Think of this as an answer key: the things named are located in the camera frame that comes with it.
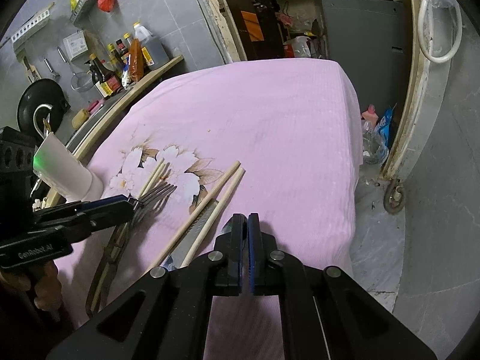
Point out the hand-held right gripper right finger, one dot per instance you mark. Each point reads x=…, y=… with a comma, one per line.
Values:
x=254, y=242

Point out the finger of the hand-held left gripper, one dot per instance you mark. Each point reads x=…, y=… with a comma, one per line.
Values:
x=112, y=215
x=108, y=199

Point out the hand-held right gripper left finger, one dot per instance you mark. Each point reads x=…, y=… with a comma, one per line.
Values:
x=240, y=242

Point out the steel fork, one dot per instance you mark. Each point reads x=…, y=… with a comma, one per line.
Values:
x=153, y=198

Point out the wooden chopstick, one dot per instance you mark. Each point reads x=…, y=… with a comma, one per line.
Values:
x=210, y=197
x=225, y=198
x=153, y=175
x=159, y=176

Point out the steel table knife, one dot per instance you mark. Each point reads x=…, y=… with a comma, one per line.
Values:
x=195, y=232

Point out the white utensil holder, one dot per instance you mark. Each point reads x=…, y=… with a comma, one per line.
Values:
x=67, y=172

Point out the person's left hand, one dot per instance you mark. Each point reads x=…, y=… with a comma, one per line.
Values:
x=48, y=285

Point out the yellow sponge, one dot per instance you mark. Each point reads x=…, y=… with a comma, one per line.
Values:
x=80, y=119

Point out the pink plastic item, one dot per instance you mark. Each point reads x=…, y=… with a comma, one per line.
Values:
x=95, y=105

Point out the red label soy sauce bottle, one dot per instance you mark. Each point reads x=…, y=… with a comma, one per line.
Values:
x=112, y=82

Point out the metal mesh strainer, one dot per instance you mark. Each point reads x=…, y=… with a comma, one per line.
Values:
x=80, y=82

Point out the dark pump sauce bottle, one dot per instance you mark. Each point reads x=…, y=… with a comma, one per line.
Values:
x=96, y=78

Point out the pink floral tablecloth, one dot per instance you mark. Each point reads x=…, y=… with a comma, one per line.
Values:
x=262, y=120

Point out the black wok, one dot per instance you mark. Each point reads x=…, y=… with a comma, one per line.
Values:
x=37, y=97

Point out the wooden counter edge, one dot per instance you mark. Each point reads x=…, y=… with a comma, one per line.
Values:
x=150, y=77

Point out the orange seasoning pouch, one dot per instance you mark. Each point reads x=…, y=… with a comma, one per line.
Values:
x=135, y=62

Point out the yellow cap sauce bottle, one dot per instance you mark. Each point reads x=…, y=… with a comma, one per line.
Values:
x=114, y=58

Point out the hanging metal peeler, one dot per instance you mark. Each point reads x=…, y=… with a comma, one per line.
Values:
x=50, y=68

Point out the hanging wooden tool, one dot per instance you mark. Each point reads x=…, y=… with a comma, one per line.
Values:
x=30, y=70

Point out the small red label bottle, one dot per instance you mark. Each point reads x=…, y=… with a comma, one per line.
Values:
x=122, y=48

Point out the clear plastic bag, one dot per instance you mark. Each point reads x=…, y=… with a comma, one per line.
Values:
x=373, y=146

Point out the large dark oil jug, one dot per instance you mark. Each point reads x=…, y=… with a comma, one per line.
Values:
x=155, y=50

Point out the clear yellow cap bottle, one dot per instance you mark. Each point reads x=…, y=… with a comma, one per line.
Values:
x=128, y=41

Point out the pink detergent bottle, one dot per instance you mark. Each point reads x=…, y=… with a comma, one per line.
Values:
x=369, y=118

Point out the blue plastic bag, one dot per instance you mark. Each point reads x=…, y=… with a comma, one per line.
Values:
x=386, y=125

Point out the clear plastic cup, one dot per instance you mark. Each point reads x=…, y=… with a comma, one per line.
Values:
x=302, y=48

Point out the grey cabinet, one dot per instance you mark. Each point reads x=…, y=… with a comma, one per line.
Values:
x=360, y=37

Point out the white wall calendar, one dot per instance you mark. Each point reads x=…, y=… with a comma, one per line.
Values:
x=75, y=45

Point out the grey wall basket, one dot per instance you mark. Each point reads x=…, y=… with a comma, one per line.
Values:
x=84, y=11

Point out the white perforated wall rail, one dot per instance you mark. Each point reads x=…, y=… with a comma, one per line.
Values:
x=30, y=22

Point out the wooden door frame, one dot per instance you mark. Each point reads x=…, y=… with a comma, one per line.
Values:
x=412, y=101

